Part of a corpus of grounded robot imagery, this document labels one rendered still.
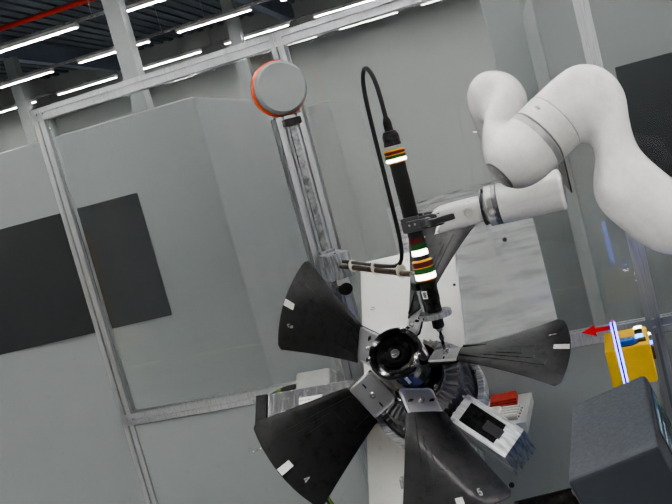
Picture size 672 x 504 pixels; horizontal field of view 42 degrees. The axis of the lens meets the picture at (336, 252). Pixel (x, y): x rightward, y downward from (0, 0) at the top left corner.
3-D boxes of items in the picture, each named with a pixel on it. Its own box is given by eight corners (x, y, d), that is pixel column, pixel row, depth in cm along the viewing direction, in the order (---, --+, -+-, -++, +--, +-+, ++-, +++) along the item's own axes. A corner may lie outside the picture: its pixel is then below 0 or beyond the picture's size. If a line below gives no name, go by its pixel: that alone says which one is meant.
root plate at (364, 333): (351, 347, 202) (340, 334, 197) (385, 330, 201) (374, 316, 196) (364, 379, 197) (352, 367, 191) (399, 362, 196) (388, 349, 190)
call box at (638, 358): (613, 373, 216) (603, 332, 215) (655, 366, 213) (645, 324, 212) (614, 394, 201) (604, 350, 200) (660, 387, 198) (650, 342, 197)
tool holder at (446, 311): (411, 319, 192) (400, 276, 191) (440, 309, 194) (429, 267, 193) (428, 323, 183) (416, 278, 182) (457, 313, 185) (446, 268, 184)
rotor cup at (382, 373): (372, 362, 201) (352, 339, 191) (429, 333, 199) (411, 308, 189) (394, 416, 192) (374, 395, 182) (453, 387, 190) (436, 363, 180)
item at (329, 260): (322, 282, 250) (314, 253, 249) (344, 275, 252) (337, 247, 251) (333, 284, 241) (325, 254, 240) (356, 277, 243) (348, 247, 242)
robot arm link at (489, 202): (502, 226, 176) (487, 230, 177) (506, 220, 184) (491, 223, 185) (492, 186, 175) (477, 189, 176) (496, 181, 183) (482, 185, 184)
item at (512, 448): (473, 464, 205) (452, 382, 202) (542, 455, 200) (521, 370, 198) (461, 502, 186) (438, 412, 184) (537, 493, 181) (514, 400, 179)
